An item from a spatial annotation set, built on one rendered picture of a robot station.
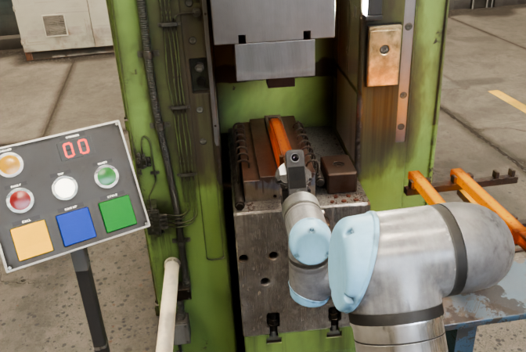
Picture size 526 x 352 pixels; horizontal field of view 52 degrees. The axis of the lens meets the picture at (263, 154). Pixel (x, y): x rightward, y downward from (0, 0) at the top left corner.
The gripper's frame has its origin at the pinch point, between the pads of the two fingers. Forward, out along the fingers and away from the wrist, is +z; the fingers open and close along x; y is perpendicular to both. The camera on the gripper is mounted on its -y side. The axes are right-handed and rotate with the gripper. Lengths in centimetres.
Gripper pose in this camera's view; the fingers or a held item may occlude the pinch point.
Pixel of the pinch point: (289, 163)
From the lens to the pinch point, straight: 146.4
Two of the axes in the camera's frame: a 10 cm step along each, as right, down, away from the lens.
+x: 9.9, -0.8, 0.6
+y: 0.5, 9.1, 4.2
